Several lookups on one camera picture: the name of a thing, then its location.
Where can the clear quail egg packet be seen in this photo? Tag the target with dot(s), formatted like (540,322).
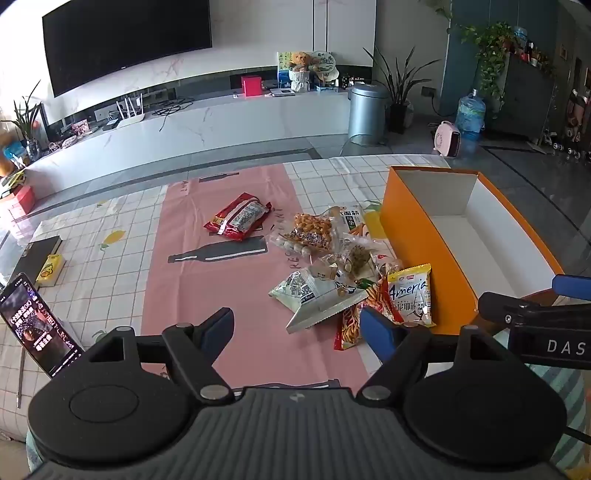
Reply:
(291,242)

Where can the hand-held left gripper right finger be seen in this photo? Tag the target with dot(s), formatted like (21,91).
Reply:
(376,331)

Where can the yellow white snack packet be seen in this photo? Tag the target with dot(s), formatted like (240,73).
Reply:
(411,295)

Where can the orange red stick snack packet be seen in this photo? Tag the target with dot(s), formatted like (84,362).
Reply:
(351,327)

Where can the black book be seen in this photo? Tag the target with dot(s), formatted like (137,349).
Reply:
(34,258)

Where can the yellow tissue pack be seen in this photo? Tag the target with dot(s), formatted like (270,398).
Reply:
(51,270)

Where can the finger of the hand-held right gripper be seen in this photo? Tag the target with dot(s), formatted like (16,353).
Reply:
(508,309)
(572,283)

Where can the red gift box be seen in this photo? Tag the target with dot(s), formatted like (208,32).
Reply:
(21,201)

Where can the hanging ivy plant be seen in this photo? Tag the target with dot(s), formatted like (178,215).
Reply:
(489,46)

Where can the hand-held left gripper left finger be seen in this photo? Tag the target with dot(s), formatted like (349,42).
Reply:
(217,328)

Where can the framed picture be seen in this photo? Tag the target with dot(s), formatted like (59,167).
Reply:
(282,69)

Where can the large black television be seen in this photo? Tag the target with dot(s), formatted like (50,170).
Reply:
(124,41)

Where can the silver trash can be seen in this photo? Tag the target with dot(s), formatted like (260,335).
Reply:
(367,113)

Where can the small green potted plant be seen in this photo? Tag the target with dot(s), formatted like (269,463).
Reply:
(25,120)

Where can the teddy bear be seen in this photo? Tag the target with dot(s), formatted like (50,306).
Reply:
(300,74)

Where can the orange cardboard box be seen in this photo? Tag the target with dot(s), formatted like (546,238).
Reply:
(415,240)

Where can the decorative round plate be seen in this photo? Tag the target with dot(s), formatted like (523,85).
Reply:
(324,64)

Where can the dark cabinet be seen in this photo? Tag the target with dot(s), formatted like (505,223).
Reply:
(526,101)

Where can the small beige snack packet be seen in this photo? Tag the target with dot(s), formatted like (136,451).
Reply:
(325,271)

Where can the white snack packet black print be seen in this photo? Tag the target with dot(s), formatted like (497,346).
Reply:
(349,220)

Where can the white marble tv console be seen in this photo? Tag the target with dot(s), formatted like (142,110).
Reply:
(231,122)

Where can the white wifi router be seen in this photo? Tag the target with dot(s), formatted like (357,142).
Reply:
(131,117)

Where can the pink checked tablecloth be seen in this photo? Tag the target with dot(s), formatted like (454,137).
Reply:
(115,258)

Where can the silver foil snack packet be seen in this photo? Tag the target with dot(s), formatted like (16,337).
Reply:
(323,311)

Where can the small red box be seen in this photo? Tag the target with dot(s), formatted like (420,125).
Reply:
(251,86)

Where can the pink space heater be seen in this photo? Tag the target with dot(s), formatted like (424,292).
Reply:
(449,138)

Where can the blue water jug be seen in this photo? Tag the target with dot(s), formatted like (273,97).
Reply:
(471,120)

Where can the potted long leaf plant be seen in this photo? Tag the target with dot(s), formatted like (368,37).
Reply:
(399,106)

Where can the white green snack packet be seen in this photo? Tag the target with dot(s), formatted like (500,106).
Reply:
(300,288)

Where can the clear packet with green filling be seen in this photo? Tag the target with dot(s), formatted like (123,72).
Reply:
(358,258)

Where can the black smartphone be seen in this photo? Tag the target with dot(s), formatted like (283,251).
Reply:
(37,323)

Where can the clear peanut snack packet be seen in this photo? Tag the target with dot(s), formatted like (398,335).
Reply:
(314,228)

